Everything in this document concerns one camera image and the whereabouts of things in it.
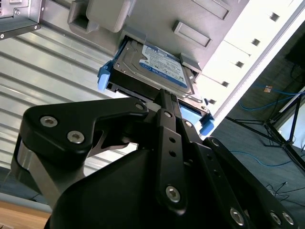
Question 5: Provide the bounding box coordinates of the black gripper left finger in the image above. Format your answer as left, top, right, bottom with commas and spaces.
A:
10, 89, 188, 217

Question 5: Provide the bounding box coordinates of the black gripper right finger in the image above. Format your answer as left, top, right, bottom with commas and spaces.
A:
171, 94, 301, 229

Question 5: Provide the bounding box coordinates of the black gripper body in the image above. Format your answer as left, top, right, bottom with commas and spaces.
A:
46, 147, 226, 229

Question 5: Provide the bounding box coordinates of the hard disk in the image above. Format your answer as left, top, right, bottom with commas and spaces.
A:
97, 35, 215, 136

